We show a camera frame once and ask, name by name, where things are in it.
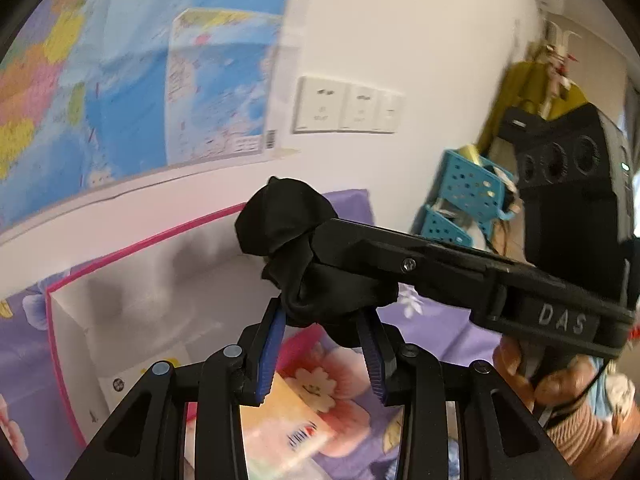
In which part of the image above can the mustard yellow hanging coat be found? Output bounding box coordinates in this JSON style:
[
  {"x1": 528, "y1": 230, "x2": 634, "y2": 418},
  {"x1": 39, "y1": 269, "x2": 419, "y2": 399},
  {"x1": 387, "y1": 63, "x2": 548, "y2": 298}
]
[{"x1": 475, "y1": 61, "x2": 588, "y2": 155}]

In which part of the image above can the pink cardboard box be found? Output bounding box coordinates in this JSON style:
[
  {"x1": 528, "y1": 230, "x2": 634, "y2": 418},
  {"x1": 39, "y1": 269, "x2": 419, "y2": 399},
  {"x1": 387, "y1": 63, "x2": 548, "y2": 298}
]
[{"x1": 46, "y1": 205, "x2": 278, "y2": 445}]

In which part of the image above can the pastel tissue box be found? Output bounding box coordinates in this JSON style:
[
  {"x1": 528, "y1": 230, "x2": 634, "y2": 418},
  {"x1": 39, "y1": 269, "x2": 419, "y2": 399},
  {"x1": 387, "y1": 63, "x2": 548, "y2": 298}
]
[{"x1": 241, "y1": 374, "x2": 335, "y2": 479}]

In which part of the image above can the pink sleeve right forearm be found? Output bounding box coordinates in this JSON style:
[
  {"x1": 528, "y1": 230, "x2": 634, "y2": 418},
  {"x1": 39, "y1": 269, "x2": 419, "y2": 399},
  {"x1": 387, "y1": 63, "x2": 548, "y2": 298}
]
[{"x1": 547, "y1": 401, "x2": 639, "y2": 479}]

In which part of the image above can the blue plastic basket shelf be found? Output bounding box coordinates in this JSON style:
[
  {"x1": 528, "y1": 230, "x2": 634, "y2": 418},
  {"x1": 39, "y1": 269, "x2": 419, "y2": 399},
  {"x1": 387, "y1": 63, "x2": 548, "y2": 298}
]
[{"x1": 416, "y1": 150, "x2": 518, "y2": 250}]

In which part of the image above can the person right hand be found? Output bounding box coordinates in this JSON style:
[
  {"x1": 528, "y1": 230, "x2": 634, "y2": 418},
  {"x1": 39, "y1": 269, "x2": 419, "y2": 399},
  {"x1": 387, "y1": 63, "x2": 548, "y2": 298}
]
[{"x1": 492, "y1": 336, "x2": 597, "y2": 411}]

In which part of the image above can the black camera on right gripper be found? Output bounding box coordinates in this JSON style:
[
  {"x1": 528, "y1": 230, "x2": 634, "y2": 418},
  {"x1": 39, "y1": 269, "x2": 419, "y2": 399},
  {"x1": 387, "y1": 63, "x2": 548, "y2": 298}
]
[{"x1": 499, "y1": 103, "x2": 639, "y2": 309}]

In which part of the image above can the white wall socket panel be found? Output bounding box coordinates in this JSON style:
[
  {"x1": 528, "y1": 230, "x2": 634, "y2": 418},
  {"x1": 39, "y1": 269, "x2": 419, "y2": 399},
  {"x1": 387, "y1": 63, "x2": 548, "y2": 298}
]
[{"x1": 293, "y1": 75, "x2": 405, "y2": 134}]

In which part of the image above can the purple floral bedsheet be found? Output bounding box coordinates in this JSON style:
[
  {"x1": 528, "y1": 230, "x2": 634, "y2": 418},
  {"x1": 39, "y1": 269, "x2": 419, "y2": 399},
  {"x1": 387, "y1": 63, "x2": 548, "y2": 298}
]
[{"x1": 0, "y1": 187, "x2": 507, "y2": 480}]

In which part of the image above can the white coat rack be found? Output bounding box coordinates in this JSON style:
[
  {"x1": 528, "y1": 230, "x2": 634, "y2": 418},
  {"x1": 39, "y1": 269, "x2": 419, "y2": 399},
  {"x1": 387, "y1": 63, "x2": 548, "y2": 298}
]
[{"x1": 538, "y1": 21, "x2": 587, "y2": 120}]

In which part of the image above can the black scrunchie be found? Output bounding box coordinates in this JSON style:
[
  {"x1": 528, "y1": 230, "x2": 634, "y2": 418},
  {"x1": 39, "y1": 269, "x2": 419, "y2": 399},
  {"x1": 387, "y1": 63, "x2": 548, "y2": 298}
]
[{"x1": 235, "y1": 177, "x2": 398, "y2": 348}]

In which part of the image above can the colourful wall map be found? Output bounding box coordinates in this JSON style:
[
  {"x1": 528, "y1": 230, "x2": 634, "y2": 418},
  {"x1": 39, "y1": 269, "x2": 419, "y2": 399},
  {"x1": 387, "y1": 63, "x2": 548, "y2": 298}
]
[{"x1": 1, "y1": 0, "x2": 288, "y2": 229}]

